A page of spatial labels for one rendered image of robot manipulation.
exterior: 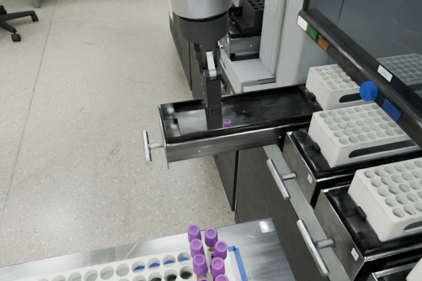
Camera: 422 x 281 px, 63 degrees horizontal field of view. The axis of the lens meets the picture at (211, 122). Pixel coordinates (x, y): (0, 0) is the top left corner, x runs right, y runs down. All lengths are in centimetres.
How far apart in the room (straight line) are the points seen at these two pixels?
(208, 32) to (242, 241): 31
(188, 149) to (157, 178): 100
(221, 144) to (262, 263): 28
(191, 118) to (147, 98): 145
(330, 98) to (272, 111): 12
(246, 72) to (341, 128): 42
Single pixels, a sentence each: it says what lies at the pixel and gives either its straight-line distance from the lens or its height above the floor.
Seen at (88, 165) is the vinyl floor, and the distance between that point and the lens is 184.
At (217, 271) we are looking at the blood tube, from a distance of 39.
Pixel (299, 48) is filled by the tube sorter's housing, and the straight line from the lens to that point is 84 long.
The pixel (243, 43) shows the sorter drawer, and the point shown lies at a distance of 107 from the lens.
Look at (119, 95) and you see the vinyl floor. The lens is 226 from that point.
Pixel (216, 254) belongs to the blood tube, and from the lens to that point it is 41.
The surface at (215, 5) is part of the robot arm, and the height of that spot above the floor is 111.
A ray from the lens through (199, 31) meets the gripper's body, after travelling 50.
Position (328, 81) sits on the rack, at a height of 86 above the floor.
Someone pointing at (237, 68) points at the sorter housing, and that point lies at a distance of 105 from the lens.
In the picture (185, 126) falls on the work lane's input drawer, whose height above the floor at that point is 80.
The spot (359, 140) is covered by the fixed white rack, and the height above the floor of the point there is 86.
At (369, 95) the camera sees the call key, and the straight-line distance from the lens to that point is 57.
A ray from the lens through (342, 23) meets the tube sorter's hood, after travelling 66.
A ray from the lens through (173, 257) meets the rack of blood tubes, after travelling 46.
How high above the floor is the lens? 129
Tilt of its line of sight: 41 degrees down
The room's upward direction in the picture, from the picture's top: straight up
